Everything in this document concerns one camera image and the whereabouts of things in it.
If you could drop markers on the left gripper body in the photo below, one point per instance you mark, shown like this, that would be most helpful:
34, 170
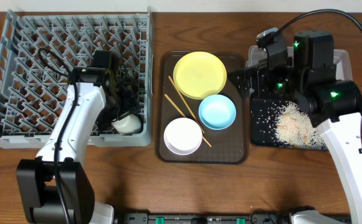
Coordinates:
128, 104

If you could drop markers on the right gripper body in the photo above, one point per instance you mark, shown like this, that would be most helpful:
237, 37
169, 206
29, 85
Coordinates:
280, 81

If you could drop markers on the white cup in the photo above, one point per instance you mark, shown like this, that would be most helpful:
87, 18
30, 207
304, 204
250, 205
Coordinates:
128, 125

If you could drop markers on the light blue bowl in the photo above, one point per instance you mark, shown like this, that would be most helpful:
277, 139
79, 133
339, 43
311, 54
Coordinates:
217, 112

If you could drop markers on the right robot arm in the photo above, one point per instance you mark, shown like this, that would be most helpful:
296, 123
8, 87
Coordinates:
308, 78

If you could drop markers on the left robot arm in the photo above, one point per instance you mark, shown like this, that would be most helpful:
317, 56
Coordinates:
54, 187

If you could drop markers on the black waste tray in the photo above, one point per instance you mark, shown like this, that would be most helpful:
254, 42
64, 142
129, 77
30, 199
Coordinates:
261, 124

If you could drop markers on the clear plastic bin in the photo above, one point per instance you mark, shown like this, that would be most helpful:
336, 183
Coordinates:
340, 57

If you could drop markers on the yellow round plate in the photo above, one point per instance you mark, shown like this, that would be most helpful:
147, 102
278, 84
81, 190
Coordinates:
198, 75

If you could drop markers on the spilled rice pile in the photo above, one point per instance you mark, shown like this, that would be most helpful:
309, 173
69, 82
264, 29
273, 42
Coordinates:
293, 124

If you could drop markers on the upper wooden chopstick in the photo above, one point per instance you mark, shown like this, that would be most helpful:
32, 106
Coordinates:
186, 104

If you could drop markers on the wooden chopstick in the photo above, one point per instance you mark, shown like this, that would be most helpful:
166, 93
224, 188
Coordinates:
186, 104
183, 115

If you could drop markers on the brown serving tray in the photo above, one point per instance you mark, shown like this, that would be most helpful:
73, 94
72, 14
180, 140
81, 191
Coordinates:
227, 146

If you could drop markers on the lower wooden chopstick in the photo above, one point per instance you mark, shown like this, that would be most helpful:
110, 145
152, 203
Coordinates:
183, 115

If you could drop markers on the white round bowl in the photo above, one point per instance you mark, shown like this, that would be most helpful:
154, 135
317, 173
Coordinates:
182, 136

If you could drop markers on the grey plastic dish rack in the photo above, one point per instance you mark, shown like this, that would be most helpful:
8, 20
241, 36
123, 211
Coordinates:
35, 52

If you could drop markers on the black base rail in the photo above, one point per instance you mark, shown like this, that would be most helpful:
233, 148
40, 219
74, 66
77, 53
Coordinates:
255, 218

